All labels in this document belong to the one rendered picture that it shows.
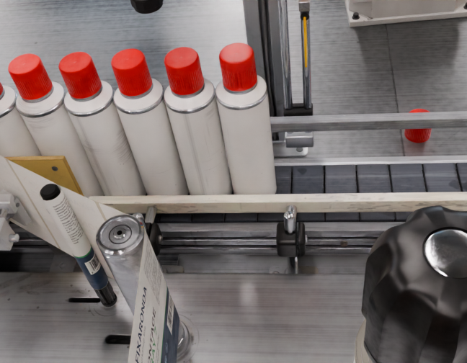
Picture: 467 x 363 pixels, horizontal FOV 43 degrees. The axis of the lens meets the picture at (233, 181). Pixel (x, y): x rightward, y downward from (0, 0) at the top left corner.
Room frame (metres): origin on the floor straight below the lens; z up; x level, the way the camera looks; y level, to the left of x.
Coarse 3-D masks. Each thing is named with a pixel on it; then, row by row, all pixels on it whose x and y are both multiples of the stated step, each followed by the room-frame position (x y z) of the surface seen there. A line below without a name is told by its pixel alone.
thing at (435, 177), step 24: (288, 168) 0.48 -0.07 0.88; (312, 168) 0.47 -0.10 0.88; (336, 168) 0.47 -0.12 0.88; (360, 168) 0.46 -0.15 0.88; (384, 168) 0.45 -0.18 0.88; (408, 168) 0.45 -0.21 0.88; (432, 168) 0.44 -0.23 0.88; (288, 192) 0.44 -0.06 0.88; (312, 192) 0.43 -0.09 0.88; (336, 192) 0.43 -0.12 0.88; (360, 192) 0.42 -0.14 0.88; (384, 192) 0.42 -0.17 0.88; (144, 216) 0.44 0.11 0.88; (168, 216) 0.44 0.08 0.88; (192, 216) 0.44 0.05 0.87; (216, 216) 0.42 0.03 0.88; (240, 216) 0.42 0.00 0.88; (264, 216) 0.41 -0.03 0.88; (312, 216) 0.40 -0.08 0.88; (336, 216) 0.40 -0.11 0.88; (360, 216) 0.39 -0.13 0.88; (384, 216) 0.38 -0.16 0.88
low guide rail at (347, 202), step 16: (416, 192) 0.38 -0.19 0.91; (432, 192) 0.38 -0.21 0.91; (448, 192) 0.37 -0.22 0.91; (464, 192) 0.37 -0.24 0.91; (128, 208) 0.44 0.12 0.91; (144, 208) 0.43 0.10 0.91; (160, 208) 0.43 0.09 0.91; (176, 208) 0.43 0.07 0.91; (192, 208) 0.42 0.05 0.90; (208, 208) 0.42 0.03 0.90; (224, 208) 0.42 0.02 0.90; (240, 208) 0.41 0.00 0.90; (256, 208) 0.41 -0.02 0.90; (272, 208) 0.40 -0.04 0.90; (304, 208) 0.40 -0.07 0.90; (320, 208) 0.39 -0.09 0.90; (336, 208) 0.39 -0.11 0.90; (352, 208) 0.39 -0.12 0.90; (368, 208) 0.38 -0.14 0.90; (384, 208) 0.38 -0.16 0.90; (400, 208) 0.37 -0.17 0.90; (416, 208) 0.37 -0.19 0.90; (448, 208) 0.36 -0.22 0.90; (464, 208) 0.36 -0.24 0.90
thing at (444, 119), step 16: (416, 112) 0.45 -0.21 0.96; (432, 112) 0.45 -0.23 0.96; (448, 112) 0.45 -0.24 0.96; (464, 112) 0.44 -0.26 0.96; (272, 128) 0.48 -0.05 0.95; (288, 128) 0.47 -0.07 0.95; (304, 128) 0.47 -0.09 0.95; (320, 128) 0.46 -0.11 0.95; (336, 128) 0.46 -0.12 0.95; (352, 128) 0.46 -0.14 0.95; (368, 128) 0.45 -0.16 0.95; (384, 128) 0.45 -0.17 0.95; (400, 128) 0.45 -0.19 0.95; (416, 128) 0.44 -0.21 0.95
